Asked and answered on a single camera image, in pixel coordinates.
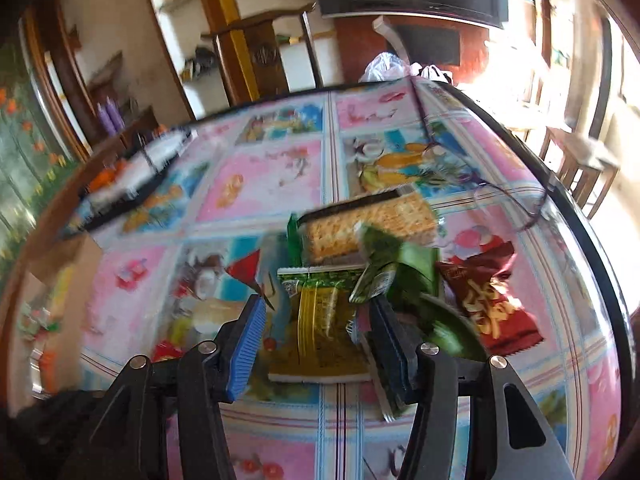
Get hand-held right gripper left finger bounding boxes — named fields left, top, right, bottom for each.
left=60, top=294, right=268, bottom=480

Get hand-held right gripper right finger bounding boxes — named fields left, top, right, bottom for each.
left=370, top=297, right=576, bottom=480

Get red gold print snack packet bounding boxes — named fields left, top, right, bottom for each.
left=434, top=240, right=545, bottom=356

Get brown cardboard box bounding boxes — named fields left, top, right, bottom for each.
left=17, top=232, right=108, bottom=401

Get long cracker packet green ends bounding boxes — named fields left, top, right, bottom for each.
left=297, top=191, right=441, bottom=266

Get black white cloth pouch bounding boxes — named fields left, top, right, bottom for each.
left=80, top=127, right=193, bottom=211

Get wooden sideboard cabinet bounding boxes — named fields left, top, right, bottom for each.
left=80, top=105, right=161, bottom=161

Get wooden stool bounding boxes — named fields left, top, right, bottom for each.
left=540, top=127, right=621, bottom=218

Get dark grey bundle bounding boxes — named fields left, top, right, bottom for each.
left=192, top=47, right=221, bottom=73

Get white plastic bag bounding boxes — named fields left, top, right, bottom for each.
left=359, top=52, right=416, bottom=83

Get dark wooden chair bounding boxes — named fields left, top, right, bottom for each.
left=201, top=2, right=326, bottom=106

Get purple eyeglasses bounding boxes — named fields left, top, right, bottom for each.
left=372, top=16, right=551, bottom=233

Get floral wall mural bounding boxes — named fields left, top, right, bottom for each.
left=0, top=40, right=81, bottom=271

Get black rectangular wall panel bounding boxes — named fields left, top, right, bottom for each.
left=395, top=22, right=461, bottom=67

